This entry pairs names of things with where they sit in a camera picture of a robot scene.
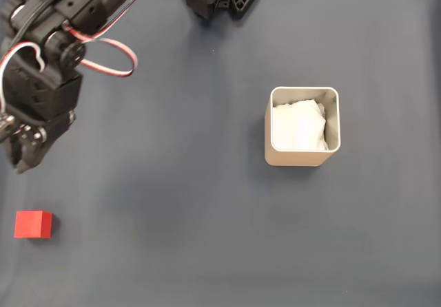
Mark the red cube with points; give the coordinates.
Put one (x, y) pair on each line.
(31, 224)

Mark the beige square box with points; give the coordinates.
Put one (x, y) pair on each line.
(293, 158)

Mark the white crumpled tissue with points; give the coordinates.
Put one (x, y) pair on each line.
(298, 124)

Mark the camera circuit board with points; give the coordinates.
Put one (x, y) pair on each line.
(5, 124)

